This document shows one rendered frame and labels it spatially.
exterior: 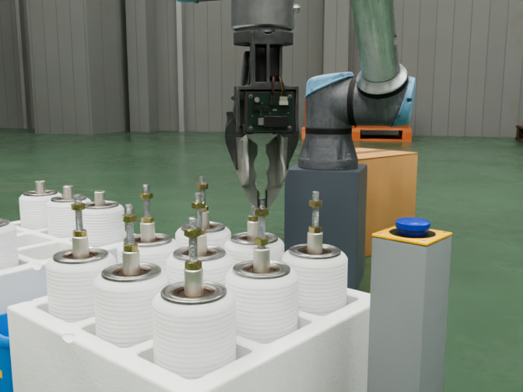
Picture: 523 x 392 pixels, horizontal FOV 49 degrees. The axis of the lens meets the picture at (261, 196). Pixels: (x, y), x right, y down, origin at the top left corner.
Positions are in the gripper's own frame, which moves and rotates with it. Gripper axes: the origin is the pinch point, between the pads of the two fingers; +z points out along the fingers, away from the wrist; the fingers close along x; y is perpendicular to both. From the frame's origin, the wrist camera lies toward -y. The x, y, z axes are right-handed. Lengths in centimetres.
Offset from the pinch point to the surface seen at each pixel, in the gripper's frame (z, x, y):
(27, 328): 18.5, -31.5, -4.3
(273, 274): 9.3, 1.1, 4.0
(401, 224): 2.0, 15.5, 9.2
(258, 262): 8.3, -0.5, 1.7
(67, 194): 8, -37, -55
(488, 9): -115, 332, -604
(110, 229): 14, -26, -44
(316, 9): -123, 141, -683
